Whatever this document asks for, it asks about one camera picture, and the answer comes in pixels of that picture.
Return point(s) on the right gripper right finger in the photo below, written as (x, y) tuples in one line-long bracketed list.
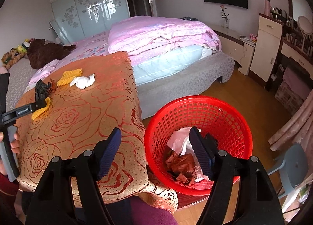
[(257, 201)]

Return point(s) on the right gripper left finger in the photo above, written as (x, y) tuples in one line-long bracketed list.
[(53, 203)]

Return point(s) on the white plastic bag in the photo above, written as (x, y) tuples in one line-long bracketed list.
[(179, 142)]

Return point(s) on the light blue plastic chair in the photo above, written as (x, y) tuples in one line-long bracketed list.
[(292, 167)]

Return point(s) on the yellow foam net near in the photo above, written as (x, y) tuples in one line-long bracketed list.
[(42, 110)]

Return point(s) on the yellow foam net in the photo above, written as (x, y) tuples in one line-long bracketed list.
[(42, 110), (68, 76)]

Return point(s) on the black crumpled plastic bag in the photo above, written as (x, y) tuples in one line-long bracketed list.
[(42, 90)]

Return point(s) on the red plastic mesh basket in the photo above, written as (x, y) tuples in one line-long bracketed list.
[(208, 114)]

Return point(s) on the orange crumpled wrapper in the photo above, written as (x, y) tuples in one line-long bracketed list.
[(182, 168)]

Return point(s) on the pink curtain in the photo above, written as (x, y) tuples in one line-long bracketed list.
[(297, 130)]

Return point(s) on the yellow plush toys pile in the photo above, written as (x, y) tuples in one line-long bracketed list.
[(16, 54)]

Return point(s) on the yellow foam net far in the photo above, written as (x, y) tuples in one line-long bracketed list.
[(68, 76)]

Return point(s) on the small white tissue wad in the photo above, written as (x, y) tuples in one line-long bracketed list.
[(83, 82)]

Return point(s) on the brown teddy bear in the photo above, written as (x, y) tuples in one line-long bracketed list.
[(41, 53)]

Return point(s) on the orange rose tablecloth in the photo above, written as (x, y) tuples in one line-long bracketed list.
[(77, 119)]

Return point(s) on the white bedside table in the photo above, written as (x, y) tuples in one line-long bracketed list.
[(241, 50)]

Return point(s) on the glass sliding wardrobe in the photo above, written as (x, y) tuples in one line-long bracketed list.
[(75, 20)]

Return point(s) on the pink folded quilt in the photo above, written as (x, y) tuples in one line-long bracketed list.
[(139, 34)]

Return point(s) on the bed with floral sheet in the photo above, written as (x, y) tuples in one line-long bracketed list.
[(172, 74)]

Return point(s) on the white tall cabinet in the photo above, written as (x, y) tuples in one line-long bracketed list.
[(267, 46)]

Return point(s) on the round white makeup mirror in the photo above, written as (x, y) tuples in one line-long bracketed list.
[(305, 28)]

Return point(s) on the rose in glass vase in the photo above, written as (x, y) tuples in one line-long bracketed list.
[(225, 16)]

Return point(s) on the pink thermos bottle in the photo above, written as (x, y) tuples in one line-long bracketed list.
[(267, 7)]

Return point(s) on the vanity mirror with frame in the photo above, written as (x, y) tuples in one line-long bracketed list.
[(299, 8)]

